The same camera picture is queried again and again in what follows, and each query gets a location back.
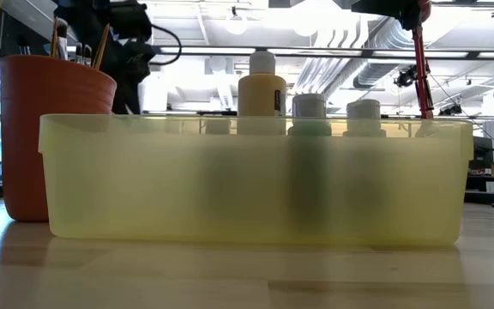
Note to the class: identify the long ceiling light strip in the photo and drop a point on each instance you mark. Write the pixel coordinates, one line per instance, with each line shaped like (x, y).
(208, 50)

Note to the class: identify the orange plastic cup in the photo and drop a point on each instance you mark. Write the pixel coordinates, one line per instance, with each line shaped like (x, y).
(28, 129)

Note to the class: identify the red desk lamp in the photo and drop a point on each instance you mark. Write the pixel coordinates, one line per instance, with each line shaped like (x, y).
(420, 64)

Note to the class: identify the large yellow paint bottle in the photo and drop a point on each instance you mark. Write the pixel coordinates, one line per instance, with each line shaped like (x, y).
(262, 94)

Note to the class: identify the black ceiling spotlight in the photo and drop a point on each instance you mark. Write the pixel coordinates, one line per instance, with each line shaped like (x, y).
(405, 78)

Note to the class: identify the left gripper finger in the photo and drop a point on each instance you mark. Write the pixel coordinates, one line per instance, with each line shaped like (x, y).
(124, 96)

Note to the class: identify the grey ribbed air duct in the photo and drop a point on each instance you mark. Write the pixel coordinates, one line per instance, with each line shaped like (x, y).
(375, 73)

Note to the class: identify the small white paint bottle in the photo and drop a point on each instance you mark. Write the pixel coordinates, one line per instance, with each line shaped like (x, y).
(363, 109)

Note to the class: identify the yellow translucent plastic bin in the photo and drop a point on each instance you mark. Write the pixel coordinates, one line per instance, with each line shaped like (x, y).
(251, 189)

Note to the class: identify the green paint bottle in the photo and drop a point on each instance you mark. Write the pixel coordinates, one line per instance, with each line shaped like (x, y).
(309, 105)

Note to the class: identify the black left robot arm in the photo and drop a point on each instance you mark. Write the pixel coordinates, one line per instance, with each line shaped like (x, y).
(84, 17)

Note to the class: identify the black monitor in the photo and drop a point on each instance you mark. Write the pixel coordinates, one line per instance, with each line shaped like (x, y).
(483, 152)

